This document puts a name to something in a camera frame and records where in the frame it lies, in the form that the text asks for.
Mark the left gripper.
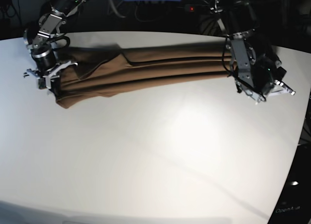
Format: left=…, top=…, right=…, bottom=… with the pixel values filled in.
left=245, top=75, right=296, bottom=104

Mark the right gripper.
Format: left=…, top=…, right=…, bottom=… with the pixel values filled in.
left=23, top=54, right=78, bottom=97

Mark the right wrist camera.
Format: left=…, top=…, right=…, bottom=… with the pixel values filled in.
left=36, top=78, right=47, bottom=90

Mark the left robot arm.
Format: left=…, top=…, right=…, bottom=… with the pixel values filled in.
left=207, top=0, right=295, bottom=103

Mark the black power strip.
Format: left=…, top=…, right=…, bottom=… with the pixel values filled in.
left=184, top=4, right=210, bottom=14

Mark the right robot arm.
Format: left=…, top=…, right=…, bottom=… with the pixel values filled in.
left=23, top=0, right=89, bottom=95

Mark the brown T-shirt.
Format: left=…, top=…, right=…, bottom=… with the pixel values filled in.
left=55, top=43, right=231, bottom=108

